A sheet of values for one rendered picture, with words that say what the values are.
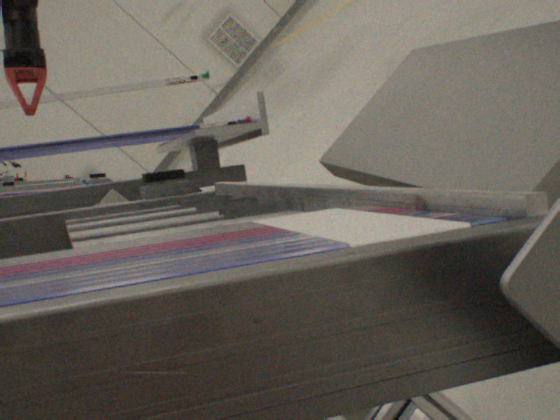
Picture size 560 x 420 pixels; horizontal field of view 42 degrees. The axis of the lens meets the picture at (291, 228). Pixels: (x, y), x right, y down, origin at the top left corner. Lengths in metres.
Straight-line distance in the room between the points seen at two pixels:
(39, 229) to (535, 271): 0.75
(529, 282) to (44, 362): 0.17
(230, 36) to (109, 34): 1.35
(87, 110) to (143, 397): 8.14
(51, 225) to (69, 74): 7.50
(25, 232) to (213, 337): 0.69
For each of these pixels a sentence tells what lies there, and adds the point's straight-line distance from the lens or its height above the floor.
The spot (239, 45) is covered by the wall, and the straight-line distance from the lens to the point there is 8.73.
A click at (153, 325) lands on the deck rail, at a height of 0.84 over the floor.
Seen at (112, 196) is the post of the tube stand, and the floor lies 0.81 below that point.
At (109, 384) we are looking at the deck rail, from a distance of 0.27.
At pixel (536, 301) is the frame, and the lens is 0.27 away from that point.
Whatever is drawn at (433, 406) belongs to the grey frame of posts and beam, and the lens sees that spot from 1.15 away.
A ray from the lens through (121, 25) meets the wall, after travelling 8.55.
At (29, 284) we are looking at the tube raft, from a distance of 0.33.
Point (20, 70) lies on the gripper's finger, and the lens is 1.33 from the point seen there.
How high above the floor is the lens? 0.90
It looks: 16 degrees down
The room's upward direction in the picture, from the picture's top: 49 degrees counter-clockwise
